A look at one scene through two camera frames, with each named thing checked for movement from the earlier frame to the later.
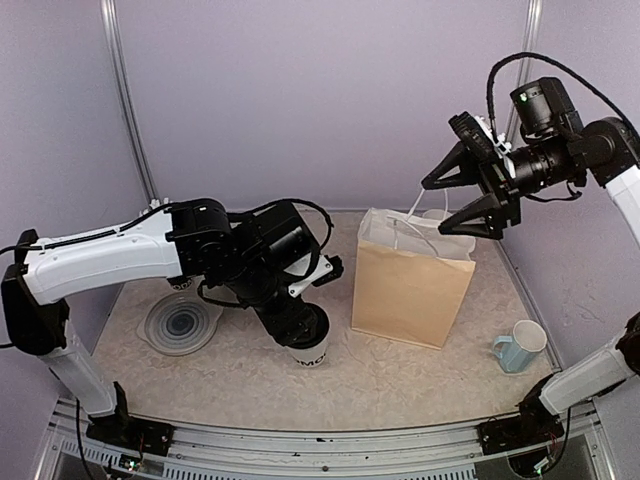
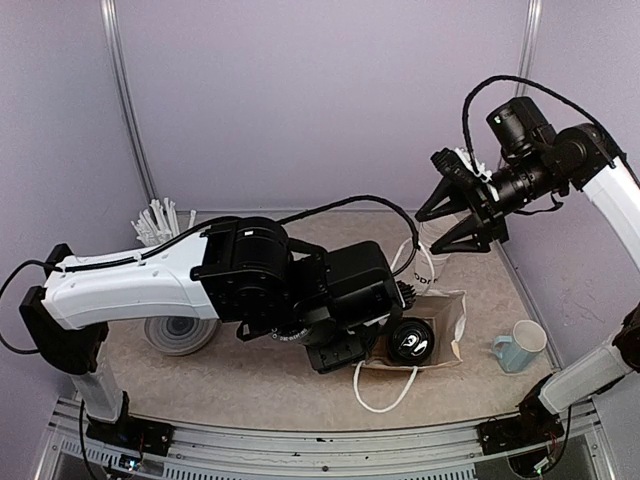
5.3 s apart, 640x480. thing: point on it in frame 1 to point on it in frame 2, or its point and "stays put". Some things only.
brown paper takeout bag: (411, 279) to (443, 313)
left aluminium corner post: (125, 97) stays put
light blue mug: (517, 352) stays put
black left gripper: (289, 325) to (326, 361)
